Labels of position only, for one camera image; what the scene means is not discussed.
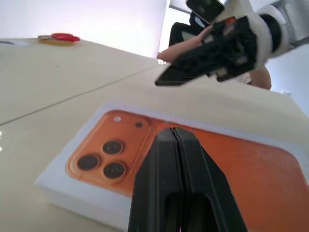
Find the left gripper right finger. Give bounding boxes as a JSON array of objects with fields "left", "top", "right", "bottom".
[{"left": 173, "top": 127, "right": 248, "bottom": 232}]

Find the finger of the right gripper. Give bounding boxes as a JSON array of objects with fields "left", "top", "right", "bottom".
[
  {"left": 154, "top": 51, "right": 213, "bottom": 87},
  {"left": 173, "top": 28, "right": 213, "bottom": 65}
]

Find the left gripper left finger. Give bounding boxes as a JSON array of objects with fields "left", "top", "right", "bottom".
[{"left": 127, "top": 128, "right": 187, "bottom": 232}]

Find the white phone box lid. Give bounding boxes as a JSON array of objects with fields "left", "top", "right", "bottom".
[{"left": 33, "top": 102, "right": 309, "bottom": 232}]

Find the person's black shirt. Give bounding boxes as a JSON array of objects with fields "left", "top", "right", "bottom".
[{"left": 168, "top": 21, "right": 209, "bottom": 48}]

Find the yellow tape roll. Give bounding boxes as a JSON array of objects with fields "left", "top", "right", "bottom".
[{"left": 37, "top": 35, "right": 76, "bottom": 47}]

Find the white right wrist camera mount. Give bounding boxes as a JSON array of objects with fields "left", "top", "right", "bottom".
[{"left": 185, "top": 0, "right": 273, "bottom": 71}]

